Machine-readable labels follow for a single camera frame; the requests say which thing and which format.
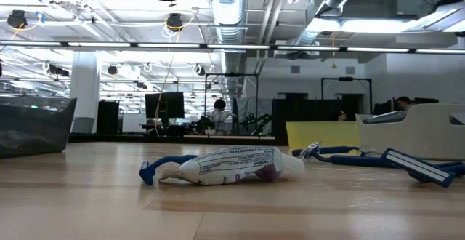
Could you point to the white travel toothpaste tube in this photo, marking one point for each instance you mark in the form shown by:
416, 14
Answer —
232, 165

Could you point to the blue disposable razor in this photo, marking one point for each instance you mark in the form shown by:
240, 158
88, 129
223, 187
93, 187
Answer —
147, 174
348, 161
339, 149
417, 165

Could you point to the background black robot arm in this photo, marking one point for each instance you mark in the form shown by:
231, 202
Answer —
256, 120
201, 123

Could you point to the person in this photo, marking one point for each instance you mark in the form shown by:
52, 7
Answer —
219, 118
341, 116
404, 103

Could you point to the black background monitor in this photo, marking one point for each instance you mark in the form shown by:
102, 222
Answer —
170, 105

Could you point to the black partition screen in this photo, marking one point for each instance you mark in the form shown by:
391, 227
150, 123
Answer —
309, 109

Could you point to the black ceiling device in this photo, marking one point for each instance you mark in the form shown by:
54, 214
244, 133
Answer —
17, 19
174, 21

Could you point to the black cabinet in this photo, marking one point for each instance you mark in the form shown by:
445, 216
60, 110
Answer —
108, 112

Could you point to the white building pillar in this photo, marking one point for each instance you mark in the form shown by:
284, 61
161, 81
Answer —
84, 87

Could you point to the dark translucent plastic bin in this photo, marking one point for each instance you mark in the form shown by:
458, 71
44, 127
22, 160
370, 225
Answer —
36, 131

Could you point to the light grey plastic bin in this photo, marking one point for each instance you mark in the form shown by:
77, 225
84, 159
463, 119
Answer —
428, 138

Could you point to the black background gantry frame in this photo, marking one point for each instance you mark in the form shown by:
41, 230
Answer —
345, 79
232, 75

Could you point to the silver round ceiling duct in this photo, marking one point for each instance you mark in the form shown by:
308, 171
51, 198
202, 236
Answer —
229, 7

